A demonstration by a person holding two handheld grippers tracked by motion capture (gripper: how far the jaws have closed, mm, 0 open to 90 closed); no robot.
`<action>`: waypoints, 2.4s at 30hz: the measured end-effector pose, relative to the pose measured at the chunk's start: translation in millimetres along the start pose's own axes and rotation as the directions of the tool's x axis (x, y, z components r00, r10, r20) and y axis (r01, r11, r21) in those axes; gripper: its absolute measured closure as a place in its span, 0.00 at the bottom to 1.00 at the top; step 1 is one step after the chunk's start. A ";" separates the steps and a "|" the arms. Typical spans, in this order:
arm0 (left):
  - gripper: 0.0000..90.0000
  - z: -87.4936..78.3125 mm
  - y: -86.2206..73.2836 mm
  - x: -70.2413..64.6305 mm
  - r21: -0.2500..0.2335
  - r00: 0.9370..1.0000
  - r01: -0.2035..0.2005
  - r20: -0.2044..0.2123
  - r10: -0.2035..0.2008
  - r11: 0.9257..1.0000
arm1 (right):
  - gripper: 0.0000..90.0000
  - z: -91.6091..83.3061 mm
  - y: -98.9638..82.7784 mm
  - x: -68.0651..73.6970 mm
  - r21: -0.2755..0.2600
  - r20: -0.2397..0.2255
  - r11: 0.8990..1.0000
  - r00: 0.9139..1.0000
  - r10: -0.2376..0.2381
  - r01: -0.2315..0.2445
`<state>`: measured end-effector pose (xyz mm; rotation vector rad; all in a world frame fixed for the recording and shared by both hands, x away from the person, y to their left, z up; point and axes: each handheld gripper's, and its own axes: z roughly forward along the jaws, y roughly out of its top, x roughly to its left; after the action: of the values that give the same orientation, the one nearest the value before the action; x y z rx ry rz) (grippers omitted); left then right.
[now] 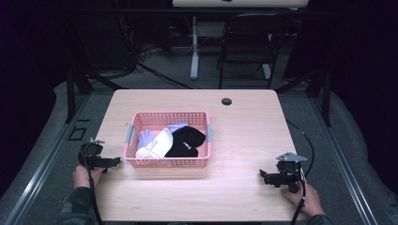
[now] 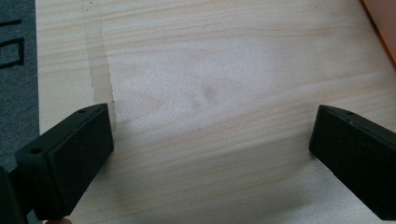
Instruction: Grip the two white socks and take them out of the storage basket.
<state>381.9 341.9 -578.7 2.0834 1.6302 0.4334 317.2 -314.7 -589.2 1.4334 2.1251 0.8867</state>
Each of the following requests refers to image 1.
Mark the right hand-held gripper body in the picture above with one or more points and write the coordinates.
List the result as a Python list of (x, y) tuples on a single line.
[(289, 170)]

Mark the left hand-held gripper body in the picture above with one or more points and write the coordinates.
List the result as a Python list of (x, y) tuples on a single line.
[(91, 150)]

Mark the person's left hand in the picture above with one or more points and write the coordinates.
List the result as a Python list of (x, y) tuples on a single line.
[(84, 177)]

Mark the person's right hand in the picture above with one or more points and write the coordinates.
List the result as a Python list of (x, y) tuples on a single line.
[(305, 200)]

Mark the lavender sock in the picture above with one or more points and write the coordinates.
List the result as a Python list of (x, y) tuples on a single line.
[(146, 137)]

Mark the white sock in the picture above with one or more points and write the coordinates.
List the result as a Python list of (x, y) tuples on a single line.
[(158, 146)]

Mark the pink plastic basket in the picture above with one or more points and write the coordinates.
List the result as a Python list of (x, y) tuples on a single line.
[(142, 120)]

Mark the black sock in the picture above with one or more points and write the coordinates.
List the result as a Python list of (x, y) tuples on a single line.
[(187, 137)]

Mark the black folding chair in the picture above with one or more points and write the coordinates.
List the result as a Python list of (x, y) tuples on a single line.
[(247, 47)]

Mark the white background desk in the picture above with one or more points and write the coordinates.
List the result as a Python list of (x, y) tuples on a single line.
[(237, 3)]

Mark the aluminium floor rail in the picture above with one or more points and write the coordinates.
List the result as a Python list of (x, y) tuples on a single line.
[(40, 162), (341, 156)]

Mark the black metal stand post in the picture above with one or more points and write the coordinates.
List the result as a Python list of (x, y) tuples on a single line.
[(326, 97), (70, 93)]

